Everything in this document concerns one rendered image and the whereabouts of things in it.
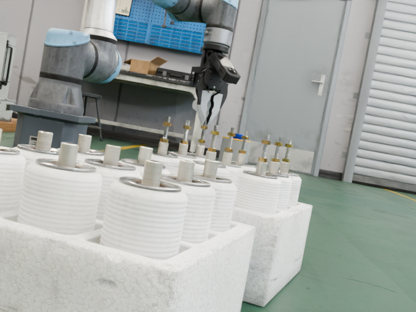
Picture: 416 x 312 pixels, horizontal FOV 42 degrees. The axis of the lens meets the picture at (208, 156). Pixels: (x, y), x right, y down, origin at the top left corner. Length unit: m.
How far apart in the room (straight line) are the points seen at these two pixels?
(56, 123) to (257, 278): 0.69
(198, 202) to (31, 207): 0.21
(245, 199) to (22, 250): 0.58
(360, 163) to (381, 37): 1.45
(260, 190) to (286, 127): 5.25
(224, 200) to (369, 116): 5.67
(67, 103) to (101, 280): 0.95
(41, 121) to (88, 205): 0.83
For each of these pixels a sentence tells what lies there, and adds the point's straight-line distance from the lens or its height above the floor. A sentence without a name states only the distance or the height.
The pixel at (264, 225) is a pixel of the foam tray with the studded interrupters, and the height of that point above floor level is 0.16.
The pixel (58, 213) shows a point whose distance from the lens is 0.67.
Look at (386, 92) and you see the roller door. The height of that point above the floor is 1.09.
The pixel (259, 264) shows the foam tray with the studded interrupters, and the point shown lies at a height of 0.08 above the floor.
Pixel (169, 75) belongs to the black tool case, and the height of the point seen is 0.80.
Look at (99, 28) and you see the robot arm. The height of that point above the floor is 0.56.
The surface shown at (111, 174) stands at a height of 0.24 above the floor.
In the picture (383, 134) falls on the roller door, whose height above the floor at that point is 0.62.
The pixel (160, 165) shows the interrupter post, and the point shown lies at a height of 0.28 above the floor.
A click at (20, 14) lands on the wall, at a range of 6.95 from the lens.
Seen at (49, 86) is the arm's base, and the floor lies 0.36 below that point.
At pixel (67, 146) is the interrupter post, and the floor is 0.28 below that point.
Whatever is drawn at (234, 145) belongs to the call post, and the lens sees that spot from 1.56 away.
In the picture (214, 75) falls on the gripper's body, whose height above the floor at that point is 0.47.
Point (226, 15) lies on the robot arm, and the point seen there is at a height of 0.63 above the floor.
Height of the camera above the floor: 0.33
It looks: 3 degrees down
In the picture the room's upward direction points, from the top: 10 degrees clockwise
